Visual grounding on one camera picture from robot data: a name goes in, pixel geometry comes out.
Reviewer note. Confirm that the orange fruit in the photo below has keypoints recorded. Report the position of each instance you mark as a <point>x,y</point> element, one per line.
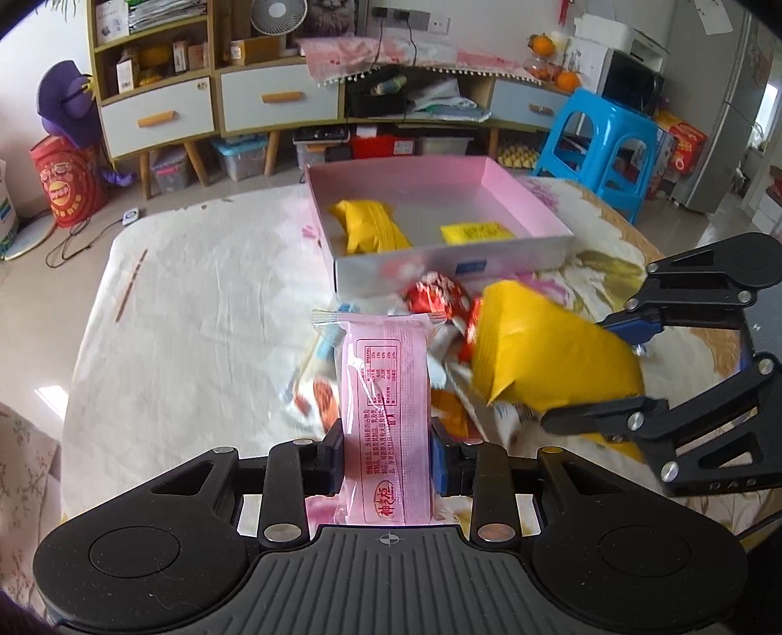
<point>541,44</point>
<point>567,80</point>

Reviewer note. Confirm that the wooden cabinet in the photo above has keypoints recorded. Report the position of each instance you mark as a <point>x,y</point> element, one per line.
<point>215,43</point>

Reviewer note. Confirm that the stack of papers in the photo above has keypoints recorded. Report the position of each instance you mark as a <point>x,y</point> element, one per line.
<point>165,15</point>

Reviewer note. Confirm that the white floor charger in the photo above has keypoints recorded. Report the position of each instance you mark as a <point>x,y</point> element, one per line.
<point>131,215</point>

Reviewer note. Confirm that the red carton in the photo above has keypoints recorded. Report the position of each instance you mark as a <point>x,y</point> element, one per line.
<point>687,143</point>

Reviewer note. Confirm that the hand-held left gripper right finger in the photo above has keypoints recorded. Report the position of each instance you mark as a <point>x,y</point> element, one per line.
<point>437,459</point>

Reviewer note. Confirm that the floral upholstered chair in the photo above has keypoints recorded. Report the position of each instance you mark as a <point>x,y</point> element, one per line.
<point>21,488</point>

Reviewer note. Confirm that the purple plush toy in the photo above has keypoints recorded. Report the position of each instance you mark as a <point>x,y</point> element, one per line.
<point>61,104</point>

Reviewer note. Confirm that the red printed bag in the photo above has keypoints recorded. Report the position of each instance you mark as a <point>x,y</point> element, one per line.
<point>67,189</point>

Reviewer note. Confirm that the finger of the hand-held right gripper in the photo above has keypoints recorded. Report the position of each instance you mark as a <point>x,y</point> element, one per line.
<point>635,327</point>
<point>611,418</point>

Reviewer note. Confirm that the egg tray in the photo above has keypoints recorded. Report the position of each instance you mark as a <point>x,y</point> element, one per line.
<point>519,156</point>

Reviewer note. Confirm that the white round board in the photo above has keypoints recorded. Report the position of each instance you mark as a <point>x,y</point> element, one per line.
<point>30,239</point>

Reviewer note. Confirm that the clear storage box blue lid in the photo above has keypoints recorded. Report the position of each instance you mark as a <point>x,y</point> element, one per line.
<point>241,157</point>

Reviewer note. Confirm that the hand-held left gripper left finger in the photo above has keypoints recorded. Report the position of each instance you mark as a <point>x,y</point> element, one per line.
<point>330,457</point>

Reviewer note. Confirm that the grey refrigerator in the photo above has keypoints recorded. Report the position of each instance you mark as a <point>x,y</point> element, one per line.
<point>733,122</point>

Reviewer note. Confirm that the white appliance box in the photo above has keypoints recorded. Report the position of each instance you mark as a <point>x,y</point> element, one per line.
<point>113,18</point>

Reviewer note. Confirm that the white desk fan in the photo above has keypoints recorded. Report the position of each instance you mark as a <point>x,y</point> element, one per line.
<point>278,15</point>

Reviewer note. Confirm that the pink floral cloth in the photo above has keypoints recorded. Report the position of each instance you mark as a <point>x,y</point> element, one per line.
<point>342,52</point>

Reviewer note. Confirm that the folded clothes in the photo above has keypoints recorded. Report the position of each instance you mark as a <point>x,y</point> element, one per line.
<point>449,104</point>

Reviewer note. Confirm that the blue plastic stool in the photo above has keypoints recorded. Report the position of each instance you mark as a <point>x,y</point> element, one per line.
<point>592,107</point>

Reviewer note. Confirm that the pale blue drawer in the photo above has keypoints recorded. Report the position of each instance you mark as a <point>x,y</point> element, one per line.
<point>513,101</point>

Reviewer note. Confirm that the black microwave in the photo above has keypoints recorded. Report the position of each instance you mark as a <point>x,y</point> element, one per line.
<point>629,79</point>

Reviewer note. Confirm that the small flat yellow packet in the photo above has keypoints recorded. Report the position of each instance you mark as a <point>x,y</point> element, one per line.
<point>479,233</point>

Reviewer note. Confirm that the wall power outlet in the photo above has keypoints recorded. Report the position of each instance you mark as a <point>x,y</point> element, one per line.
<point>403,18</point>

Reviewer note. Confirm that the small white box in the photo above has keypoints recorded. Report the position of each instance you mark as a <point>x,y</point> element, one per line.
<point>125,74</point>

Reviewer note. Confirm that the pink cardboard box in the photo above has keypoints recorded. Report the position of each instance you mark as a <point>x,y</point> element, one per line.
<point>427,189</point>

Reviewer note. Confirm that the white blue sack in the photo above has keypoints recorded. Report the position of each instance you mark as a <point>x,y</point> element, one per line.
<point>6,213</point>

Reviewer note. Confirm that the white printer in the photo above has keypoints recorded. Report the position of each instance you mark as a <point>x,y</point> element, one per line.
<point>647,43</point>

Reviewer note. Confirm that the large yellow snack bag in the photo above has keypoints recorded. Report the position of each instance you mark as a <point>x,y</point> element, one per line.
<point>550,348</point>

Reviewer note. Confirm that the white bread packet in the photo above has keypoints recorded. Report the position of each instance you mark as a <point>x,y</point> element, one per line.
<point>317,360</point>

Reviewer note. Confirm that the brown cardboard box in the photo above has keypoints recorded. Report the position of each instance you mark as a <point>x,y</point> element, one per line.
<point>259,52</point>

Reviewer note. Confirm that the white printed cardboard box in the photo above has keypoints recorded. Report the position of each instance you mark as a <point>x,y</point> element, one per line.
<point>589,61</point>

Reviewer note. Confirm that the red flat box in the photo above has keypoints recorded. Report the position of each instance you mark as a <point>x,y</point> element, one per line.
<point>385,146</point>

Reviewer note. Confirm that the small brown box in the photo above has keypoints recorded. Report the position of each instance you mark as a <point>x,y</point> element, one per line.
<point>181,58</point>

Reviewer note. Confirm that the pink snack packet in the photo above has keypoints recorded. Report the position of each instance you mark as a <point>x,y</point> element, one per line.
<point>385,397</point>

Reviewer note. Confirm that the flat black device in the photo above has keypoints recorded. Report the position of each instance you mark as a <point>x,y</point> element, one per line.
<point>321,135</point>

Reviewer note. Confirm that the thin wooden stick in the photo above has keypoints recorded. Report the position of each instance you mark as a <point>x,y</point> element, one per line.
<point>131,286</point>

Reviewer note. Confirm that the red snack packet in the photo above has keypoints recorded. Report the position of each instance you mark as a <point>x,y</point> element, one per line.
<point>437,293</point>
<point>471,342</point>

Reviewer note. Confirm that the long yellow snack packet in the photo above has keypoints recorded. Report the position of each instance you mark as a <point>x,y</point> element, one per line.
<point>366,229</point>

